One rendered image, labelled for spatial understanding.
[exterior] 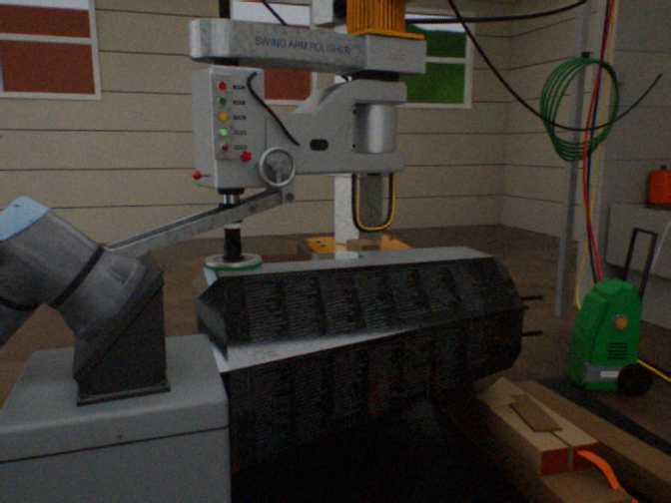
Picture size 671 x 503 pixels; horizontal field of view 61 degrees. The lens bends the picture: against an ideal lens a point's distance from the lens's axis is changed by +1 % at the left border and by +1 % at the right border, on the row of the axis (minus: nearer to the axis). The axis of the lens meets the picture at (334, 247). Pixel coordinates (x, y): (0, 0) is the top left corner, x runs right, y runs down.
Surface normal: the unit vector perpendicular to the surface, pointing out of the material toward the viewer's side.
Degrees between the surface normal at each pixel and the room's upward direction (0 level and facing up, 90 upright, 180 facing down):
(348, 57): 90
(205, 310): 59
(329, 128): 90
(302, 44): 90
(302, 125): 90
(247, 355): 45
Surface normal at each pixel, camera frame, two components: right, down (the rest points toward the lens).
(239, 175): 0.53, 0.15
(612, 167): 0.31, 0.17
